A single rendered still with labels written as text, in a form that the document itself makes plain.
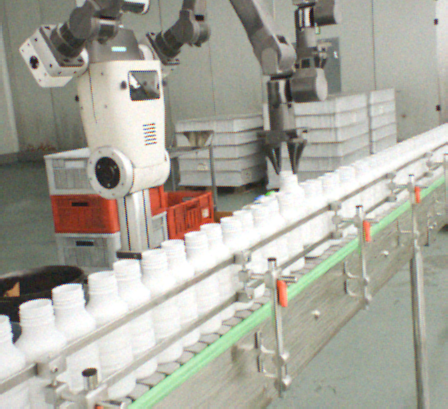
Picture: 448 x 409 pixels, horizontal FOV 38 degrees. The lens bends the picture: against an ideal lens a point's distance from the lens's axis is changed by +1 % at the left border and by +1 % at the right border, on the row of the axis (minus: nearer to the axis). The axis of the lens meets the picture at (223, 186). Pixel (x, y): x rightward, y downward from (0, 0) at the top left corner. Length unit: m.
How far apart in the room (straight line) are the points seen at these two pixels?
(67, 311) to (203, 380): 0.28
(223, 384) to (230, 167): 7.43
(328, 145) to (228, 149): 1.42
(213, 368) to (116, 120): 0.95
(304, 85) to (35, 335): 0.78
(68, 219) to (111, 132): 1.91
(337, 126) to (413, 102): 3.98
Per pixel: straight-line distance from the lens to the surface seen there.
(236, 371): 1.12
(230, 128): 8.38
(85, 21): 1.66
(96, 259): 3.67
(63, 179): 3.68
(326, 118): 7.72
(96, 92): 1.86
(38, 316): 0.80
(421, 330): 2.47
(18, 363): 0.78
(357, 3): 11.81
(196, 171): 8.75
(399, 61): 11.55
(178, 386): 0.98
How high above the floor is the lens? 1.40
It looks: 9 degrees down
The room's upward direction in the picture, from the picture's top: 5 degrees counter-clockwise
